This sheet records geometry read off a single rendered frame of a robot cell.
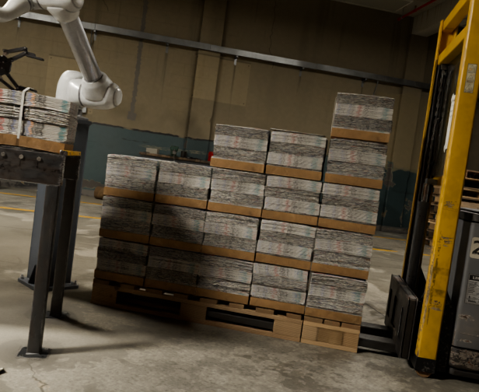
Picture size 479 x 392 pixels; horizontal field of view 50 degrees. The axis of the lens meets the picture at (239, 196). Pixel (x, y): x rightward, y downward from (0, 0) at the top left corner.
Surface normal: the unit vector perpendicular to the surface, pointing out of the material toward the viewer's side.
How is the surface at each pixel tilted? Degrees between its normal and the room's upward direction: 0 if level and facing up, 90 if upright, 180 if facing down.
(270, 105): 90
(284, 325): 90
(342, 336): 90
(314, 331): 90
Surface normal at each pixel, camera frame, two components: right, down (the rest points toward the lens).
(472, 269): -0.16, 0.03
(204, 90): 0.18, 0.07
